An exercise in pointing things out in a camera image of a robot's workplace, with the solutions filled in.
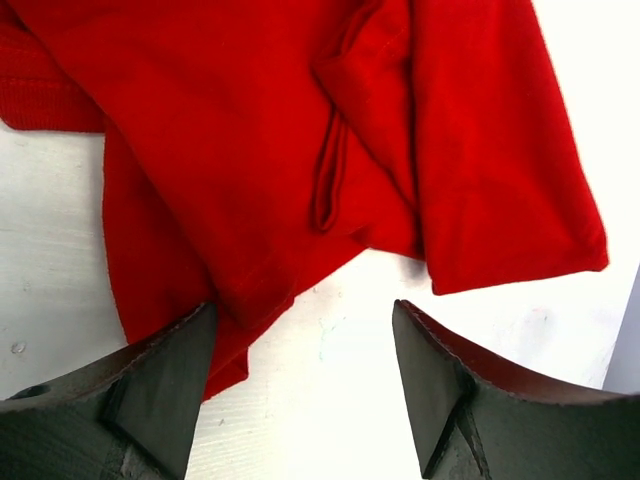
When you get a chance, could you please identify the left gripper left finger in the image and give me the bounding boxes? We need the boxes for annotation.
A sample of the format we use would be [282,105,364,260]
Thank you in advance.
[1,304,217,479]

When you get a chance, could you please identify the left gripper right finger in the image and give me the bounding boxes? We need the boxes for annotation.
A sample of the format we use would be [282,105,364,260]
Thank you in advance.
[392,300,639,480]

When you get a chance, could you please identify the red t shirt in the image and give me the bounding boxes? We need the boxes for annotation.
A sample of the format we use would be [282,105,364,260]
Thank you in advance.
[1,1,608,396]

